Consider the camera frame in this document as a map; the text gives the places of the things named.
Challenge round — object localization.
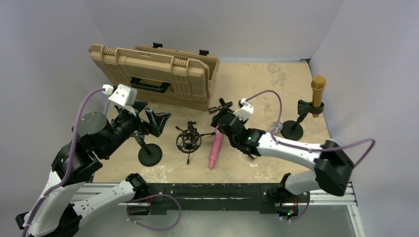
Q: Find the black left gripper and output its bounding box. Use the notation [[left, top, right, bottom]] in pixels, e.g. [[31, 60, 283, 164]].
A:
[[101, 100, 170, 157]]

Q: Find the pink microphone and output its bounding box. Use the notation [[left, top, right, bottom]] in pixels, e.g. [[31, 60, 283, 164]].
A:
[[208, 126, 224, 169]]

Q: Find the black round base stand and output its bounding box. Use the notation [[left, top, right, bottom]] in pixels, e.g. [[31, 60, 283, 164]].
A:
[[133, 133, 163, 167]]

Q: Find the black tripod shock mount stand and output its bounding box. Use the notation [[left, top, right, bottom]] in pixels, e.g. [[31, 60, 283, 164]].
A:
[[175, 121, 215, 165]]

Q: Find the silver mesh glitter microphone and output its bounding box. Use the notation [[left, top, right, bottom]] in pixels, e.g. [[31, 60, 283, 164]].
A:
[[270, 121, 283, 134]]

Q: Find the black round gold-mic stand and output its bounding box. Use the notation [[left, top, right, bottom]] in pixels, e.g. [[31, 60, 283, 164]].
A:
[[281, 100, 324, 141]]

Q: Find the gold microphone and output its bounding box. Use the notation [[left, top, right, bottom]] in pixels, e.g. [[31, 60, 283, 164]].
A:
[[311, 75, 327, 108]]

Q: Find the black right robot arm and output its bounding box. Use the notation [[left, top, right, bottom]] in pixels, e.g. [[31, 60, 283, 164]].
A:
[[211, 108, 355, 201]]

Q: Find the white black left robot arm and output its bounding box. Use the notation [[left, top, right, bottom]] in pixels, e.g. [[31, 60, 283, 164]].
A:
[[16, 102, 171, 237]]

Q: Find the black T-shaped adapter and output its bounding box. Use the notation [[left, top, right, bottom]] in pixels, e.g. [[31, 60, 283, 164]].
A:
[[218, 98, 233, 110]]

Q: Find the black cylindrical adapter piece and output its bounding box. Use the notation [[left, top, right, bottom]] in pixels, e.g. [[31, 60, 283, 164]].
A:
[[208, 107, 219, 114]]

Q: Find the tan plastic hard case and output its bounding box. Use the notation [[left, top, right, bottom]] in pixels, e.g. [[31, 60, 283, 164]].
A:
[[88, 43, 220, 111]]

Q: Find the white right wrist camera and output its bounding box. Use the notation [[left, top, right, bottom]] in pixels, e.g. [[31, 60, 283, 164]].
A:
[[233, 98, 254, 121]]

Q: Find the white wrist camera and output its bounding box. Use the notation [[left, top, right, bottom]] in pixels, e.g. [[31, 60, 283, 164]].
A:
[[233, 98, 254, 121], [108, 84, 137, 115]]

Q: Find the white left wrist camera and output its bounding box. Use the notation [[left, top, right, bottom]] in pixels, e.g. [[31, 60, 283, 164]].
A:
[[108, 84, 137, 115]]

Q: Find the black case carry handle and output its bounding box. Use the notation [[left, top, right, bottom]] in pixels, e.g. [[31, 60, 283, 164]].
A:
[[130, 78, 171, 93]]

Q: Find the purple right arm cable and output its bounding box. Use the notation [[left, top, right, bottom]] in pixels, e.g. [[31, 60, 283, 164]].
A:
[[245, 90, 376, 169]]

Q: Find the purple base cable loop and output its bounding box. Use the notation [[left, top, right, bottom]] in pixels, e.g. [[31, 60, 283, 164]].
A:
[[126, 195, 181, 232]]

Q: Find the black mounting rail base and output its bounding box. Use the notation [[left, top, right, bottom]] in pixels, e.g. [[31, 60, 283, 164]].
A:
[[127, 183, 308, 217]]

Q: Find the aluminium frame rail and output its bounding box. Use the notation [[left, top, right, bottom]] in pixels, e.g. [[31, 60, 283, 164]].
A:
[[70, 181, 135, 205]]

